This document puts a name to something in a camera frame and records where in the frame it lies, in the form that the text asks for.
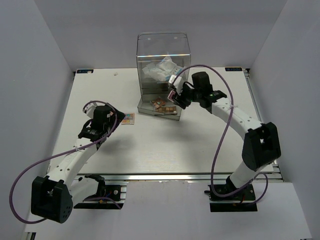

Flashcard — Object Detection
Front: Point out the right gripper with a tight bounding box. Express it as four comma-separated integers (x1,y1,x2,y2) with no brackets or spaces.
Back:
171,83,201,110

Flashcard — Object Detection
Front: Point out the pink blush palette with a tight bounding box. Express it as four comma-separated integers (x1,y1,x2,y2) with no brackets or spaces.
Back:
167,90,177,103

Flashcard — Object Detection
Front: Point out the brown eyeshadow palette long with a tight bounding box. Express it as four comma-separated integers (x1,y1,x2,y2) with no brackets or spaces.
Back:
156,106,177,114

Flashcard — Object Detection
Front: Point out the cotton pad bag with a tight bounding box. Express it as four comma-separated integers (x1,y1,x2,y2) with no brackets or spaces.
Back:
158,56,183,82
142,63,163,82

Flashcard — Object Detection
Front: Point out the round-pan orange palette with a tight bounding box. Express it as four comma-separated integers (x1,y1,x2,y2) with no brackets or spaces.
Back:
150,98,166,110

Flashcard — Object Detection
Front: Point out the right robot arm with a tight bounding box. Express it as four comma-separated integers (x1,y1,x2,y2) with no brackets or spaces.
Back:
168,71,281,200

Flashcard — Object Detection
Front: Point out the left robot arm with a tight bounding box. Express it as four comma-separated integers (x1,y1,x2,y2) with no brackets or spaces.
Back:
30,103,125,224

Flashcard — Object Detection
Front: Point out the glitter nine-pan palette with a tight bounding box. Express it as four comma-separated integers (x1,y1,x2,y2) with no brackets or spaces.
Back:
121,113,135,125

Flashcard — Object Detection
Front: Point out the clear acrylic drawer organizer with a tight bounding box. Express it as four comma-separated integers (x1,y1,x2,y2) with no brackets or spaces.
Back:
136,31,191,121

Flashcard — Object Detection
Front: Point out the blue label sticker right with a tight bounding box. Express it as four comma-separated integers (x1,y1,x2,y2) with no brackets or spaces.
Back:
224,67,243,72

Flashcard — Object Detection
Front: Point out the blue label sticker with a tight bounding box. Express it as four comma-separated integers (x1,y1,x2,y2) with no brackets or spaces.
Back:
76,69,94,74
224,67,243,72

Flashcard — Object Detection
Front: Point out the blue label sticker left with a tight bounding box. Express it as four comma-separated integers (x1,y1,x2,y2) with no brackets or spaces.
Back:
76,69,94,74

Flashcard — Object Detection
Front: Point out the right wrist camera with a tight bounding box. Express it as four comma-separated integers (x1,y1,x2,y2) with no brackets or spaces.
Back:
168,75,185,95

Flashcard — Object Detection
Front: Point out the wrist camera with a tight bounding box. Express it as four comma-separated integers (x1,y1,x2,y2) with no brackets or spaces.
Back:
168,75,185,95
82,102,98,119

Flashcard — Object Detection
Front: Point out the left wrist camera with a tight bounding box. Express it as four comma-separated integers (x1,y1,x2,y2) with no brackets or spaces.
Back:
82,102,98,119

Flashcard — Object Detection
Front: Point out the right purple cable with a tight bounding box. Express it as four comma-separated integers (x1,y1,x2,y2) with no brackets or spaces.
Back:
174,64,270,206

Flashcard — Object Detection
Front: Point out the purple cable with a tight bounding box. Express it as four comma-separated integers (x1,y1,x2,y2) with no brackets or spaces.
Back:
9,100,120,224
174,64,270,206

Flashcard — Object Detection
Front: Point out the aluminium table rail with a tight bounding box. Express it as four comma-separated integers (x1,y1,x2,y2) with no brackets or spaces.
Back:
44,172,283,182

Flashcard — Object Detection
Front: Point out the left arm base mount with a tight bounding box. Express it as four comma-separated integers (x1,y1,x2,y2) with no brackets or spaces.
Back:
73,181,127,210

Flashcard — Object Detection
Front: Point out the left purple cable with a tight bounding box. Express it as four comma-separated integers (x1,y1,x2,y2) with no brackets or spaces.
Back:
9,100,120,224

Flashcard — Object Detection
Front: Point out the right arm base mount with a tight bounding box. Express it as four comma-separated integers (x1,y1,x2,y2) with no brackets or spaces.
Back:
204,183,258,213

